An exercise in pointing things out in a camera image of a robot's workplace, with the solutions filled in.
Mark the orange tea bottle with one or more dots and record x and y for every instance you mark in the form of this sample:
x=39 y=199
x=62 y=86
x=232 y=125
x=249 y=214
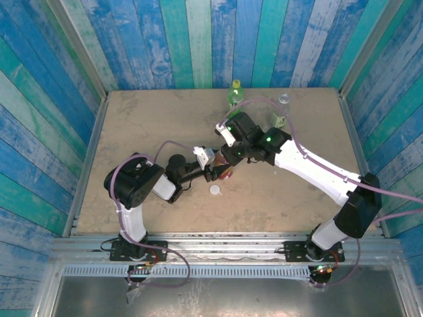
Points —
x=218 y=160

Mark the plain white bottle cap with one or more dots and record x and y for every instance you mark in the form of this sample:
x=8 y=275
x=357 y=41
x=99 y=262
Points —
x=215 y=189

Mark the clear bottle with green label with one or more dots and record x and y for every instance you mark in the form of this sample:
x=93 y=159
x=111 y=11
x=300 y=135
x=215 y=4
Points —
x=278 y=121

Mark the green plastic bottle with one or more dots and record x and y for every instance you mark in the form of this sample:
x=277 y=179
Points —
x=235 y=99

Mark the yellow-green bottle cap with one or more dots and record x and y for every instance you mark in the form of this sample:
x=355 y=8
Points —
x=236 y=83

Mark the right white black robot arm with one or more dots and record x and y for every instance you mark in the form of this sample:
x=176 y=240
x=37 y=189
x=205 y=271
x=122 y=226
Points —
x=314 y=171

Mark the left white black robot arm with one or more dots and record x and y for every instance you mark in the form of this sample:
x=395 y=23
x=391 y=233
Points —
x=132 y=224

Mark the shiny metal sheet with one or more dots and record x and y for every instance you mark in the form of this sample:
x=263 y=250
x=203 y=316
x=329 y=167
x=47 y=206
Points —
x=231 y=297

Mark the aluminium mounting rail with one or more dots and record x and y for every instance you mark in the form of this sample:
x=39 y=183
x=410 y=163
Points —
x=224 y=246

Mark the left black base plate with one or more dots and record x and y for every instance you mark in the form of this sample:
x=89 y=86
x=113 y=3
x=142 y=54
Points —
x=158 y=247

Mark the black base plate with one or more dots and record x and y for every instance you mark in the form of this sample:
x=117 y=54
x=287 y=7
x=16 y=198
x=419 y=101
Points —
x=158 y=247
x=292 y=251

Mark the left aluminium table edge rail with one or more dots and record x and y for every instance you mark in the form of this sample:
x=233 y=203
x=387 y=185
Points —
x=87 y=165

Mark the aluminium table edge rail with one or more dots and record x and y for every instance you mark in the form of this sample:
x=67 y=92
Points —
x=358 y=148
x=87 y=165

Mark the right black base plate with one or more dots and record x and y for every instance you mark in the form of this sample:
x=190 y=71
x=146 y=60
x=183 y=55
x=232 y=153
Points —
x=292 y=251

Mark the right aluminium table edge rail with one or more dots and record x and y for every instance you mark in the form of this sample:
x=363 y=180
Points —
x=358 y=148

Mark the right aluminium corner post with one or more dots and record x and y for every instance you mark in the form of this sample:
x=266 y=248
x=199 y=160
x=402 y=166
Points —
x=367 y=49

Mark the aluminium corner post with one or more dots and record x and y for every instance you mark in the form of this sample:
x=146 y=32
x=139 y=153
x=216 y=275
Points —
x=81 y=49
x=367 y=49

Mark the left aluminium corner post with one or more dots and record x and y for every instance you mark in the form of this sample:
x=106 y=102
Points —
x=81 y=49

